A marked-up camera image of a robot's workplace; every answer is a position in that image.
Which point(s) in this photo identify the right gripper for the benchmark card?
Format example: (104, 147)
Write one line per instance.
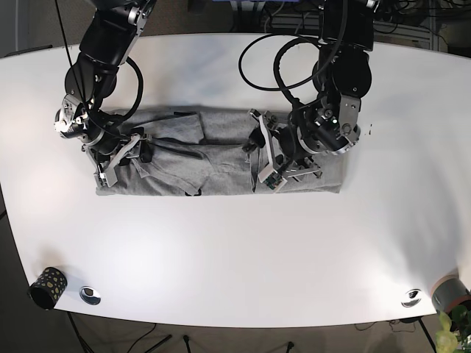
(140, 148)

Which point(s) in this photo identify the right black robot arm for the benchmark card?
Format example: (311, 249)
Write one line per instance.
(91, 78)

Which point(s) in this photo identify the medium grey T-shirt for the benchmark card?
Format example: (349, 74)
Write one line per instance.
(196, 152)

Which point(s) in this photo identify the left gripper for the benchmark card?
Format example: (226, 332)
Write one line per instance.
(269, 139)

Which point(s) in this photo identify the black gold-dotted cup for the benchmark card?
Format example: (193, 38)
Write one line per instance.
(47, 289)

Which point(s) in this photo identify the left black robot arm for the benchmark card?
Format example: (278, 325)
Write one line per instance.
(329, 123)

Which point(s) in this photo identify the grey plant pot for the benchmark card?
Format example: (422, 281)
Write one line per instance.
(448, 293)

